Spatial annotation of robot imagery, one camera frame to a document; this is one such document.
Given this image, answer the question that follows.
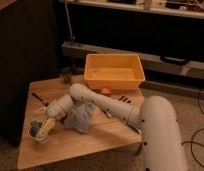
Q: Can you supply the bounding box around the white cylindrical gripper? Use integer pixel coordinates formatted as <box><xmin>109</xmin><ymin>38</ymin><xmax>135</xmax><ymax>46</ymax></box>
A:
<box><xmin>37</xmin><ymin>95</ymin><xmax>73</xmax><ymax>137</ymax></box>

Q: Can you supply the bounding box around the blue-grey sponge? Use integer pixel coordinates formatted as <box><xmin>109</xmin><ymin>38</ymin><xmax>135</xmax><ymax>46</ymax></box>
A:
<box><xmin>31</xmin><ymin>122</ymin><xmax>42</xmax><ymax>131</ymax></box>

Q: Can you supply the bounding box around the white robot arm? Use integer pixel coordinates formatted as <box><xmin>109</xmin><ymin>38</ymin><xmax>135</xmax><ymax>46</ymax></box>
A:
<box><xmin>36</xmin><ymin>83</ymin><xmax>188</xmax><ymax>171</ymax></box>

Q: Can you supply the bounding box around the white paper cup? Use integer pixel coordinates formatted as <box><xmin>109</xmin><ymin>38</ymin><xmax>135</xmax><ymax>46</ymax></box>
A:
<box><xmin>28</xmin><ymin>120</ymin><xmax>48</xmax><ymax>143</ymax></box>

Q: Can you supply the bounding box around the dark small fork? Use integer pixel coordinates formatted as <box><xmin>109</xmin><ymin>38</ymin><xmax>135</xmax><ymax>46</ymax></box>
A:
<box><xmin>32</xmin><ymin>92</ymin><xmax>49</xmax><ymax>106</ymax></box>

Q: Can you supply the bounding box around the grey-blue crumpled cloth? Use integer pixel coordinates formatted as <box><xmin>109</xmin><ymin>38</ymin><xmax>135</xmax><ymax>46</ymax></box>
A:
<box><xmin>64</xmin><ymin>102</ymin><xmax>93</xmax><ymax>134</ymax></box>

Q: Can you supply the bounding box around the dark glass jar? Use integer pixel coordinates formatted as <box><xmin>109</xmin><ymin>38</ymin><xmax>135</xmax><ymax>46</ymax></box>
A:
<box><xmin>61</xmin><ymin>67</ymin><xmax>72</xmax><ymax>84</ymax></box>

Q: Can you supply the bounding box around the wooden table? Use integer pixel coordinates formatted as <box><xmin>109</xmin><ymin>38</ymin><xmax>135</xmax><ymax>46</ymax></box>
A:
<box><xmin>17</xmin><ymin>78</ymin><xmax>141</xmax><ymax>169</ymax></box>

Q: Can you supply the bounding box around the orange ball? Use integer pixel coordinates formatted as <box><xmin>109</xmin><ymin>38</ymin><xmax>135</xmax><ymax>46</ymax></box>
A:
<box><xmin>101</xmin><ymin>88</ymin><xmax>112</xmax><ymax>97</ymax></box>

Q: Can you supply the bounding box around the striped black white object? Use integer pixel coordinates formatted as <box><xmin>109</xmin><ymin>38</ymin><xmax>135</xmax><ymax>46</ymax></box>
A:
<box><xmin>119</xmin><ymin>96</ymin><xmax>131</xmax><ymax>104</ymax></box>

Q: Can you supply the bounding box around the yellow plastic bin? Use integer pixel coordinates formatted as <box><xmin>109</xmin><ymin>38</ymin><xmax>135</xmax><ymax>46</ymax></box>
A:
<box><xmin>84</xmin><ymin>54</ymin><xmax>145</xmax><ymax>90</ymax></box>

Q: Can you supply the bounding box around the grey metal shelf rail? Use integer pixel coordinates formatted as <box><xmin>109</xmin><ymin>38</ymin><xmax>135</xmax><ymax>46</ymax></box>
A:
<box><xmin>61</xmin><ymin>41</ymin><xmax>204</xmax><ymax>79</ymax></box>

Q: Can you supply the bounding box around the white fork black handle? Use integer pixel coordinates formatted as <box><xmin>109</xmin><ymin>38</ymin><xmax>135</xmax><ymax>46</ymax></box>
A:
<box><xmin>102</xmin><ymin>111</ymin><xmax>140</xmax><ymax>134</ymax></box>

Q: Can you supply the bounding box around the black floor cable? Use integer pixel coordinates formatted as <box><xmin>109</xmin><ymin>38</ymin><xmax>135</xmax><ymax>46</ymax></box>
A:
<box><xmin>181</xmin><ymin>79</ymin><xmax>204</xmax><ymax>171</ymax></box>

